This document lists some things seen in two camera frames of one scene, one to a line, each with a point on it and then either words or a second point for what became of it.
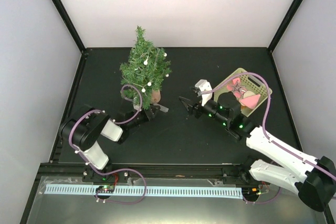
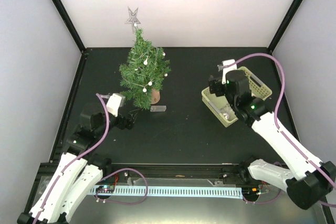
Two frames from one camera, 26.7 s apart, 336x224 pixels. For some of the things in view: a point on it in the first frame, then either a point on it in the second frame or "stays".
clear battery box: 162,108 stays
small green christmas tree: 144,69 stays
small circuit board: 105,189 stays
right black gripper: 197,108 → 214,87
